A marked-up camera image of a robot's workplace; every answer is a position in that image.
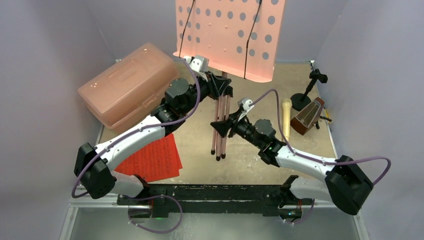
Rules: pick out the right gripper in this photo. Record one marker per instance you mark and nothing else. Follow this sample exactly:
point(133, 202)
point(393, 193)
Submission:
point(234, 122)

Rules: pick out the black pliers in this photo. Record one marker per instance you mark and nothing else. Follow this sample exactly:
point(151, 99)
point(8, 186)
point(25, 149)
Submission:
point(323, 118)

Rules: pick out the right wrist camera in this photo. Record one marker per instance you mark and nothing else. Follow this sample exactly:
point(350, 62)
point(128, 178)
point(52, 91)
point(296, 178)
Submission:
point(245, 106)

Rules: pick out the aluminium frame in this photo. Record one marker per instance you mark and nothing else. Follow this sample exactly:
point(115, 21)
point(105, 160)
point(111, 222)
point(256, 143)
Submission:
point(110, 201)

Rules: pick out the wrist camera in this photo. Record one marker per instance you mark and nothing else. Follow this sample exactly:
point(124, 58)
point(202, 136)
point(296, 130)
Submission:
point(245, 106)
point(198, 64)

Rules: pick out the red sheet music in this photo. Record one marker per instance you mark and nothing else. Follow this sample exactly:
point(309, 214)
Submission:
point(154, 162)
point(178, 159)

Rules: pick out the pink tripod music stand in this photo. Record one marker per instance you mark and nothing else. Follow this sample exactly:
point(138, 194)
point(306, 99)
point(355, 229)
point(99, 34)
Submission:
point(236, 37)

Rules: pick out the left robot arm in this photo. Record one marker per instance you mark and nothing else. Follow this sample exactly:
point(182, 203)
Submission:
point(95, 165)

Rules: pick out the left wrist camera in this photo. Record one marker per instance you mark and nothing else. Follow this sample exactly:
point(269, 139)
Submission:
point(198, 64)

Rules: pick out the cream microphone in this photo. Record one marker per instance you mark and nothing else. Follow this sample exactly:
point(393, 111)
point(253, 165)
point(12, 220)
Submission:
point(286, 115)

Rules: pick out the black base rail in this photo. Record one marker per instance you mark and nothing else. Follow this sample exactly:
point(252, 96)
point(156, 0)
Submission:
point(267, 200)

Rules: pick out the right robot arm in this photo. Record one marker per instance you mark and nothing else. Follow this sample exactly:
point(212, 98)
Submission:
point(337, 180)

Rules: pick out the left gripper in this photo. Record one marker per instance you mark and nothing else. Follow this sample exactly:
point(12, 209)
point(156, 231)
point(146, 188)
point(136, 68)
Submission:
point(220, 83)

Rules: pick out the brown metronome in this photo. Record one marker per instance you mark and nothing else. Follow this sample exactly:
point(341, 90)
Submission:
point(306, 119)

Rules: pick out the pink plastic storage box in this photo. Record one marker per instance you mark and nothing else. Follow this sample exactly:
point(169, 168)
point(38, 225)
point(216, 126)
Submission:
point(125, 93)

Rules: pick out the black microphone stand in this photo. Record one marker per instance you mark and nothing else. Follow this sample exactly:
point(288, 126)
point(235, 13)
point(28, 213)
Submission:
point(301, 100)

